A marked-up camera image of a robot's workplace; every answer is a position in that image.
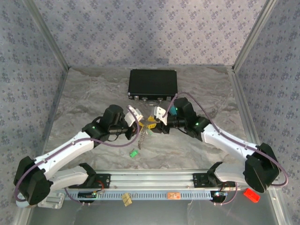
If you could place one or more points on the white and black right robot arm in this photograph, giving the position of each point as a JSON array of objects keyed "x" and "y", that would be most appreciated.
[{"x": 228, "y": 144}]

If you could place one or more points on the black ribbed carrying case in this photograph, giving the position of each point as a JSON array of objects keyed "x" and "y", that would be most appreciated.
[{"x": 152, "y": 82}]

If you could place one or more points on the white tray with black part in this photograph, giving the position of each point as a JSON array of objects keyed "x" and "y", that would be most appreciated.
[{"x": 150, "y": 179}]

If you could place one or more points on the right small circuit board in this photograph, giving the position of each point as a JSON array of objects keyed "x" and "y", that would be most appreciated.
[{"x": 219, "y": 194}]

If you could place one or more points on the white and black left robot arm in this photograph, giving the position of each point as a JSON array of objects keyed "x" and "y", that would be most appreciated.
[{"x": 70, "y": 150}]

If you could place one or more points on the small circuit board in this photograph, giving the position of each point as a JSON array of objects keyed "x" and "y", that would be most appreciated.
[
  {"x": 219, "y": 194},
  {"x": 86, "y": 194}
]

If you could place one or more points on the small wooden block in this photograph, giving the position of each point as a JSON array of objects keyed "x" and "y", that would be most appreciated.
[{"x": 126, "y": 199}]

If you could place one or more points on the white plastic bracket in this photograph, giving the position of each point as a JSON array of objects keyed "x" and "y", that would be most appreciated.
[{"x": 55, "y": 201}]

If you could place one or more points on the aluminium table edge rail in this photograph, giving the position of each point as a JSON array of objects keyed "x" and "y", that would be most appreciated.
[
  {"x": 56, "y": 105},
  {"x": 245, "y": 105}
]

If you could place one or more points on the green key tag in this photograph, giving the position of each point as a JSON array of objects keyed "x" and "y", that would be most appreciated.
[
  {"x": 149, "y": 133},
  {"x": 133, "y": 153}
]

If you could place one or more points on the orange label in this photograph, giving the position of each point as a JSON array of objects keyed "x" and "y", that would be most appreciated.
[{"x": 173, "y": 195}]

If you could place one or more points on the white tape roll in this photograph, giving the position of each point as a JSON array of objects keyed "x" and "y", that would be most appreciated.
[{"x": 23, "y": 205}]

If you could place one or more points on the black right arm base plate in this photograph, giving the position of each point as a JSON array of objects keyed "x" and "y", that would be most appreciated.
[{"x": 199, "y": 180}]

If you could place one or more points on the red plastic block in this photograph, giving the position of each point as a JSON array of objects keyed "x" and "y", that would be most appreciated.
[{"x": 252, "y": 195}]

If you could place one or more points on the teal marker pen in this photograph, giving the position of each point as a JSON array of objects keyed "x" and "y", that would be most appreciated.
[{"x": 173, "y": 111}]

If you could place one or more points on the aluminium frame post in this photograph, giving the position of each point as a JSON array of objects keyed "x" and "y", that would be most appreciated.
[
  {"x": 47, "y": 35},
  {"x": 254, "y": 35}
]

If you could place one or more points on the left small circuit board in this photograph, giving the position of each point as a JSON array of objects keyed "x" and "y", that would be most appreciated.
[{"x": 86, "y": 194}]

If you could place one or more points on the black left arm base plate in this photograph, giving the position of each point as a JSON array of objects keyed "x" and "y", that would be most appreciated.
[{"x": 105, "y": 181}]

